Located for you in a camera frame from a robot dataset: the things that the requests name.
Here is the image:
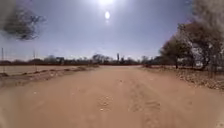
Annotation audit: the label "thin pole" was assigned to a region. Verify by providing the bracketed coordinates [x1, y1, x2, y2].
[32, 50, 38, 72]

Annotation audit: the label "earth bank with dry weeds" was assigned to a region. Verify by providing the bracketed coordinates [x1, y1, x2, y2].
[0, 64, 100, 88]

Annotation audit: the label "bare tree branches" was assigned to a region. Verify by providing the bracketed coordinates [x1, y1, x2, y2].
[0, 0, 47, 42]

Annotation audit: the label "row of bare trees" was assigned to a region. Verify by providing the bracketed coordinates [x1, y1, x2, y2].
[159, 0, 224, 73]

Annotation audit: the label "pale bare field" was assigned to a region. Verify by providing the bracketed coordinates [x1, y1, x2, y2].
[0, 64, 81, 76]

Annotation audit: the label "distant line of trees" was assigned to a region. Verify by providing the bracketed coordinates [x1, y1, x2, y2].
[0, 53, 164, 67]

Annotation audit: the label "reddish brown dirt road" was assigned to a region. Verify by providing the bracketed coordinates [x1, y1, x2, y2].
[0, 64, 224, 128]

